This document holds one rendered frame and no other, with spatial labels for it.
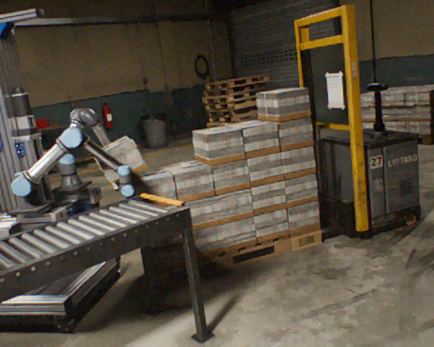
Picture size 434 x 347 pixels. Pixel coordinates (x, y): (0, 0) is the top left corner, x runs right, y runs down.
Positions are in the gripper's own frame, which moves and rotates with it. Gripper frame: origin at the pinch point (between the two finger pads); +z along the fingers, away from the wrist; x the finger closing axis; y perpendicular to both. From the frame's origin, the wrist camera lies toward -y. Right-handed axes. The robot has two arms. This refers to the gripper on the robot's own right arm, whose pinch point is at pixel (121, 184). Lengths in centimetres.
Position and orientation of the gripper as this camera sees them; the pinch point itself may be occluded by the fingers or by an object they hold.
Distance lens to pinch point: 326.6
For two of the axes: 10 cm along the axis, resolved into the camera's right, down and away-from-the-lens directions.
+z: -3.4, -1.6, 9.2
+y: -4.2, -8.5, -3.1
